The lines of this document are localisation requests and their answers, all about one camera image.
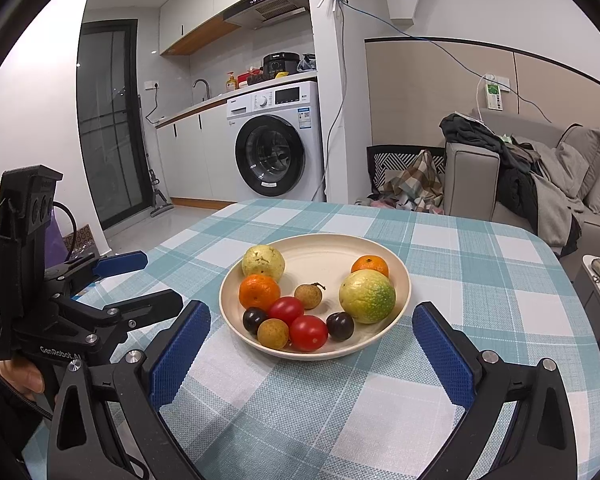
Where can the red cherry tomato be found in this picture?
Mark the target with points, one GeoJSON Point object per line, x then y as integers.
{"type": "Point", "coordinates": [286, 310]}
{"type": "Point", "coordinates": [308, 332]}

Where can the black rice cooker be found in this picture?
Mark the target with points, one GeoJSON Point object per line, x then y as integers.
{"type": "Point", "coordinates": [280, 64]}

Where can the range hood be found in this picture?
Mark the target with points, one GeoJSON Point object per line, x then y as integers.
{"type": "Point", "coordinates": [270, 7]}

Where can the upright vacuum cleaner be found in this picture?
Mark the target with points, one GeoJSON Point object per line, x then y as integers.
{"type": "Point", "coordinates": [155, 195]}

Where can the brown longan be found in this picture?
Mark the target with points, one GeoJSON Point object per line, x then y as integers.
{"type": "Point", "coordinates": [273, 334]}
{"type": "Point", "coordinates": [308, 295]}

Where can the white upper cabinet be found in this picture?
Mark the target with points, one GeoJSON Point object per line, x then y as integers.
{"type": "Point", "coordinates": [195, 5]}

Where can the white wall outlet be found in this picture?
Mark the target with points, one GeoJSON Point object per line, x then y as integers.
{"type": "Point", "coordinates": [150, 84]}

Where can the red box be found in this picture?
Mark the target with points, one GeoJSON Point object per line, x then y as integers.
{"type": "Point", "coordinates": [247, 76]}

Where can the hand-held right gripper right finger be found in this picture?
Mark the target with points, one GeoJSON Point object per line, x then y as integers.
{"type": "Point", "coordinates": [442, 355]}

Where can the teal checkered tablecloth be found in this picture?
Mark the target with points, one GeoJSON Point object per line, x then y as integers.
{"type": "Point", "coordinates": [330, 410]}

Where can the grey sofa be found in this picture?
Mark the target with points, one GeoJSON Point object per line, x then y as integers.
{"type": "Point", "coordinates": [472, 180]}

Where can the black patterned basket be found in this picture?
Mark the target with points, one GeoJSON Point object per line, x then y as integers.
{"type": "Point", "coordinates": [385, 157]}

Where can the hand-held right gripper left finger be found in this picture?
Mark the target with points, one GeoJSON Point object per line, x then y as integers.
{"type": "Point", "coordinates": [180, 355]}

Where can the mandarin orange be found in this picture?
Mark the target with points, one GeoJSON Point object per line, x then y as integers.
{"type": "Point", "coordinates": [370, 266]}
{"type": "Point", "coordinates": [259, 292]}

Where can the patterned cardboard box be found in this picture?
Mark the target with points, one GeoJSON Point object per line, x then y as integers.
{"type": "Point", "coordinates": [82, 240]}

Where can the yellow soap bottle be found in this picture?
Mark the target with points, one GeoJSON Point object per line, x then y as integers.
{"type": "Point", "coordinates": [231, 81]}

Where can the white washing machine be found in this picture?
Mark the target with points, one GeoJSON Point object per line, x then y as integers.
{"type": "Point", "coordinates": [275, 150]}

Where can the plaid cloth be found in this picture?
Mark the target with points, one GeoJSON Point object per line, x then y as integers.
{"type": "Point", "coordinates": [415, 180]}

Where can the metal faucet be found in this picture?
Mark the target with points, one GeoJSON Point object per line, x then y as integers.
{"type": "Point", "coordinates": [202, 82]}

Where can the dark clothes pile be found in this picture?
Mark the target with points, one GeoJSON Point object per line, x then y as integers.
{"type": "Point", "coordinates": [520, 180]}

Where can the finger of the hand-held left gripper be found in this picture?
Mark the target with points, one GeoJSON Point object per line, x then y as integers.
{"type": "Point", "coordinates": [150, 305]}
{"type": "Point", "coordinates": [125, 261]}

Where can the black glass door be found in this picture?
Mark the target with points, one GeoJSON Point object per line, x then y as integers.
{"type": "Point", "coordinates": [110, 125]}

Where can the yellow guava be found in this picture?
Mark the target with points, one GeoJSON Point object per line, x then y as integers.
{"type": "Point", "coordinates": [263, 261]}

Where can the white kitchen counter cabinet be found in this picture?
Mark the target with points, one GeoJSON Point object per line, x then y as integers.
{"type": "Point", "coordinates": [195, 155]}

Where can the dark purple plum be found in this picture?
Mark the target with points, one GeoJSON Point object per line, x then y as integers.
{"type": "Point", "coordinates": [254, 319]}
{"type": "Point", "coordinates": [340, 326]}

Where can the grey bag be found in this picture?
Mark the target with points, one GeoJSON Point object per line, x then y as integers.
{"type": "Point", "coordinates": [307, 62]}

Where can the green guava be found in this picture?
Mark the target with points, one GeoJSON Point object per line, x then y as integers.
{"type": "Point", "coordinates": [367, 296]}

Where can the cream round plate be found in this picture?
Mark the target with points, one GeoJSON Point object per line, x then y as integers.
{"type": "Point", "coordinates": [320, 260]}

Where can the person's left hand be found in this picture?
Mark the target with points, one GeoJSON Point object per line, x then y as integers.
{"type": "Point", "coordinates": [20, 376]}

